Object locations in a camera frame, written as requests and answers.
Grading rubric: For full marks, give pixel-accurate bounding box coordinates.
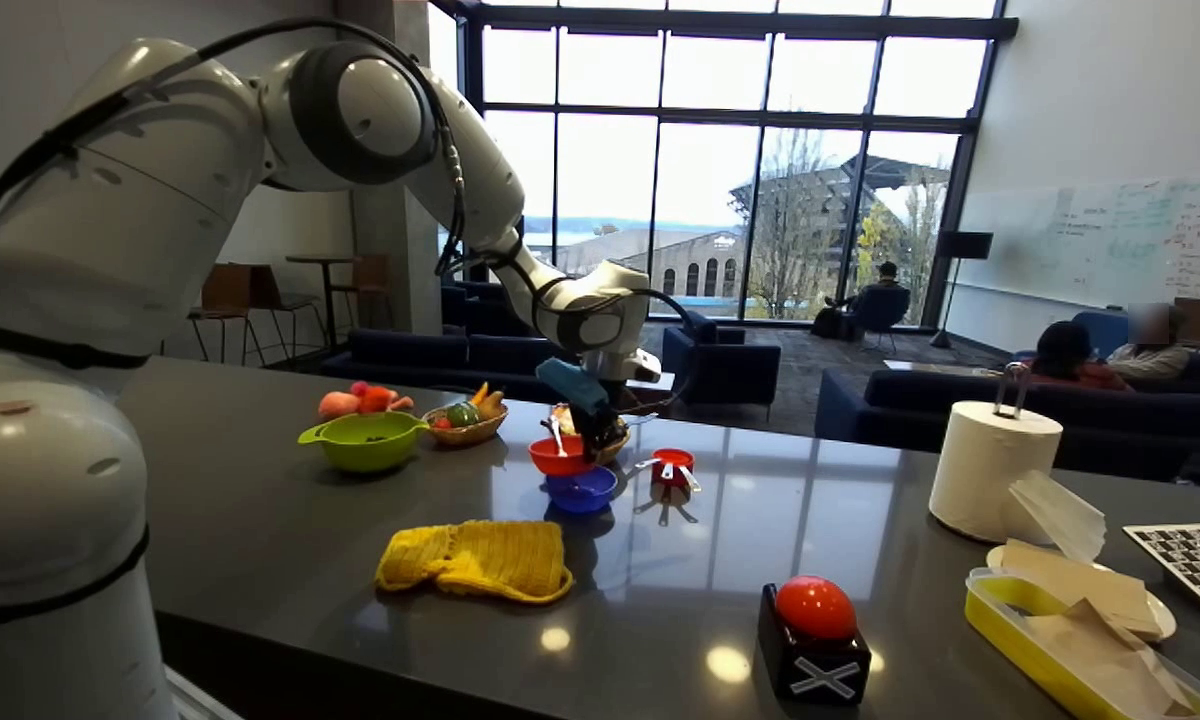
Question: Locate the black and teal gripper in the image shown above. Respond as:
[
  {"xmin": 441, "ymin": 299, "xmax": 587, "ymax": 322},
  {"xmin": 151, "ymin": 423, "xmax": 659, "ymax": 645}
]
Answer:
[{"xmin": 538, "ymin": 356, "xmax": 627, "ymax": 460}]

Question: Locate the orange bowl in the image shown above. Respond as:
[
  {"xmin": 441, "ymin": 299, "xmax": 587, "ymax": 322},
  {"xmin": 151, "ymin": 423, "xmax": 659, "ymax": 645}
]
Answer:
[{"xmin": 529, "ymin": 436, "xmax": 594, "ymax": 480}]

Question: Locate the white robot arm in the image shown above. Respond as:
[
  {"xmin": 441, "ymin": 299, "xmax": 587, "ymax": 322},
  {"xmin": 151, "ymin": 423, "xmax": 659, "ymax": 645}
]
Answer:
[{"xmin": 0, "ymin": 18, "xmax": 650, "ymax": 720}]

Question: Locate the blue bowl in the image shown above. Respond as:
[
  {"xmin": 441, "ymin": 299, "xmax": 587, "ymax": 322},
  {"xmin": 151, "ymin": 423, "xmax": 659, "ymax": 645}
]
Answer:
[{"xmin": 544, "ymin": 468, "xmax": 621, "ymax": 516}]

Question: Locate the green bowl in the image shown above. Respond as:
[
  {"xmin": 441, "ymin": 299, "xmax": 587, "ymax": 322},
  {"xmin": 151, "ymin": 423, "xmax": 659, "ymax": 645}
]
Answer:
[{"xmin": 297, "ymin": 414, "xmax": 421, "ymax": 476}]

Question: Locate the dark blue sofa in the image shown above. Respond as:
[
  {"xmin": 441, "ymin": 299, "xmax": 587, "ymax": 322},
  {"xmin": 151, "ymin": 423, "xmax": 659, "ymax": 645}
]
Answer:
[{"xmin": 315, "ymin": 330, "xmax": 557, "ymax": 402}]

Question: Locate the small red white toy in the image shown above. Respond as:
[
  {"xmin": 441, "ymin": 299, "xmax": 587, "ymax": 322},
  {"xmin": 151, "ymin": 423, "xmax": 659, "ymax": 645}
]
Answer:
[{"xmin": 639, "ymin": 449, "xmax": 696, "ymax": 522}]

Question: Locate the dark blue armchair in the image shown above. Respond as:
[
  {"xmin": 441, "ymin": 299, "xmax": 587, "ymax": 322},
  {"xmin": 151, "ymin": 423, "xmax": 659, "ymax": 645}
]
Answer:
[{"xmin": 664, "ymin": 330, "xmax": 780, "ymax": 403}]

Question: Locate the yellow crocheted cloth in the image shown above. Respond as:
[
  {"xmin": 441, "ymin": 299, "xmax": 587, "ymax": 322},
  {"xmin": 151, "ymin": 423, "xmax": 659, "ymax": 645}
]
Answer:
[{"xmin": 375, "ymin": 522, "xmax": 578, "ymax": 605}]

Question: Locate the red toy fruit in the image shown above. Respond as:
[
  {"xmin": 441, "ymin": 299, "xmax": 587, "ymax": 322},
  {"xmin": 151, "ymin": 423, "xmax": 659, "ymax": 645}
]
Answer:
[{"xmin": 353, "ymin": 381, "xmax": 415, "ymax": 418}]

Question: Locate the peach toy fruit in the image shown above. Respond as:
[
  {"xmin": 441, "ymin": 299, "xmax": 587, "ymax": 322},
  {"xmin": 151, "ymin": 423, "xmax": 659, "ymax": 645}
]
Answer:
[{"xmin": 315, "ymin": 392, "xmax": 360, "ymax": 422}]

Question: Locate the red button on black box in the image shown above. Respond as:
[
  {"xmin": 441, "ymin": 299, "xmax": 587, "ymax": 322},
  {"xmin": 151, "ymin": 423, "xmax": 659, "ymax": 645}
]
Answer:
[{"xmin": 757, "ymin": 572, "xmax": 875, "ymax": 714}]

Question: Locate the white paper towel roll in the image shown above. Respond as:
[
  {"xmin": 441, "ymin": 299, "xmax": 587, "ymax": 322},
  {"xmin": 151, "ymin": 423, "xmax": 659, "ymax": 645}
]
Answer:
[{"xmin": 929, "ymin": 402, "xmax": 1064, "ymax": 545}]

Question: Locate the seated person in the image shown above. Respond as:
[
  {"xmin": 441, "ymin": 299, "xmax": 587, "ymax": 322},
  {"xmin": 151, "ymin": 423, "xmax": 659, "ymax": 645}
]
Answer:
[{"xmin": 1030, "ymin": 322, "xmax": 1128, "ymax": 392}]

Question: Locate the yellow tray with papers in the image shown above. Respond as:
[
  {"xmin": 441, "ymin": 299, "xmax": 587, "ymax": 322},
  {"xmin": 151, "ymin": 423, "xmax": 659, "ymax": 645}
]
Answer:
[{"xmin": 964, "ymin": 572, "xmax": 1200, "ymax": 720}]

